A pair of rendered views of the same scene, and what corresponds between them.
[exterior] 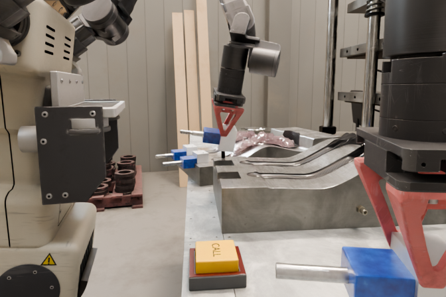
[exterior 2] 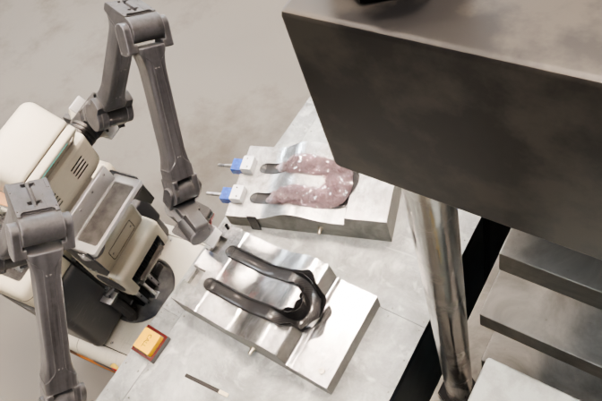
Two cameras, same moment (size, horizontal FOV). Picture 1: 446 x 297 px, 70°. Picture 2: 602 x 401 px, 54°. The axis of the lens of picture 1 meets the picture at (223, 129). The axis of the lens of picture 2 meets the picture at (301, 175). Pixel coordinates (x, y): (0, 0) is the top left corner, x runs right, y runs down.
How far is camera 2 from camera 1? 1.62 m
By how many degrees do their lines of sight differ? 64
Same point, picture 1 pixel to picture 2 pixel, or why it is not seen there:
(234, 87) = not seen: hidden behind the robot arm
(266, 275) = (168, 361)
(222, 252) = (147, 344)
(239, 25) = (167, 200)
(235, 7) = (165, 179)
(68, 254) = (118, 280)
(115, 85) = not seen: outside the picture
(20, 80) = not seen: hidden behind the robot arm
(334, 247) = (220, 362)
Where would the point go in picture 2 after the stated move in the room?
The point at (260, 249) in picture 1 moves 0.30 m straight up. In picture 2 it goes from (186, 338) to (134, 295)
